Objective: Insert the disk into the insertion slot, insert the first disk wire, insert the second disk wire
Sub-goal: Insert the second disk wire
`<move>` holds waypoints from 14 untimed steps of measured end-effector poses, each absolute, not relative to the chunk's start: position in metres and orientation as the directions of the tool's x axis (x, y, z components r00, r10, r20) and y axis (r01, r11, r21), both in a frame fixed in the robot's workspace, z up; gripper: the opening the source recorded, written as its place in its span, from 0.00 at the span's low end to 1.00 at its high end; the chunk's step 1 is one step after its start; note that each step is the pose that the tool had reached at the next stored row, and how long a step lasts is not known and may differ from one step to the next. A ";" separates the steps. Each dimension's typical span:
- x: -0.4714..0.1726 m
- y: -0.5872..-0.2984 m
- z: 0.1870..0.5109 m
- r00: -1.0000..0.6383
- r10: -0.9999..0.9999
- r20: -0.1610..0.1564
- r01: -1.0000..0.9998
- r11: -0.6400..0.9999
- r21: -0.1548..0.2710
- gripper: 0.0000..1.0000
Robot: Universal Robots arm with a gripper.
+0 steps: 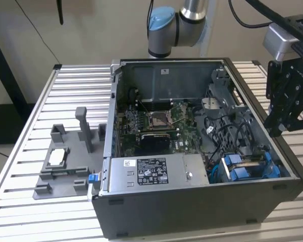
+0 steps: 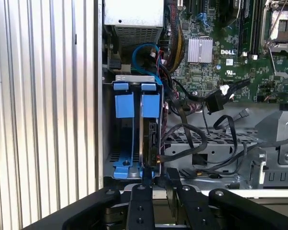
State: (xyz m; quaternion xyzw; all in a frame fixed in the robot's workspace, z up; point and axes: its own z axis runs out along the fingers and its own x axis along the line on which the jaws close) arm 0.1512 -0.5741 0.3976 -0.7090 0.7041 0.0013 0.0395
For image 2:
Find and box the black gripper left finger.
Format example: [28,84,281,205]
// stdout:
[20,167,156,230]

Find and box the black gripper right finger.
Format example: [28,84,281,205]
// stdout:
[166,167,288,230]

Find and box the thick black disk wire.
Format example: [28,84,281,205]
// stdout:
[158,123,208,166]

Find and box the hard disk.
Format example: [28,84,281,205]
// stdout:
[138,82,164,179]

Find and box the empty blue disk carrier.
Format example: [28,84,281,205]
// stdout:
[112,82,142,180]

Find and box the silver metal disk bay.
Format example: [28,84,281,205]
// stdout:
[102,75,168,182]

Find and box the white-clipped RAM slot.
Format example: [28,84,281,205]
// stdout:
[239,0,247,57]
[251,0,258,60]

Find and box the black-clipped RAM slot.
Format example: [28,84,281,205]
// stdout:
[256,0,262,55]
[246,0,252,55]

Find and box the open PC case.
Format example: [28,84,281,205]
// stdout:
[97,0,288,199]

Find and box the green Dell motherboard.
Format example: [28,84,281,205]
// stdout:
[168,0,288,106]

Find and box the silver ribbed chipset heatsink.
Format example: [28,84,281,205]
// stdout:
[187,37,213,63]

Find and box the blue board connector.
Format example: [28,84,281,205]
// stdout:
[197,11,207,29]

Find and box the silver power supply unit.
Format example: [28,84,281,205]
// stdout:
[103,0,165,47]

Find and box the CPU socket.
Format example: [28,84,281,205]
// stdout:
[261,0,288,45]

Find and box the thin metal locking lever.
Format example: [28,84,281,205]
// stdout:
[267,0,283,32]

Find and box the flat black disk wire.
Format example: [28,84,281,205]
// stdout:
[196,115,249,174]

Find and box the grey wire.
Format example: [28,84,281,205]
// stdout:
[244,136,288,154]

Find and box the black wire with small plug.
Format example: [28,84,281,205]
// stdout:
[235,107,251,120]

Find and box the black wire with white label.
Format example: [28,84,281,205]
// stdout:
[205,78,252,114]

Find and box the blue data wire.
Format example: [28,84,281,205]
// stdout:
[131,42,163,85]

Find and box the yellow red black wire bundle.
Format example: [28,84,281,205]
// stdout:
[167,0,186,74]

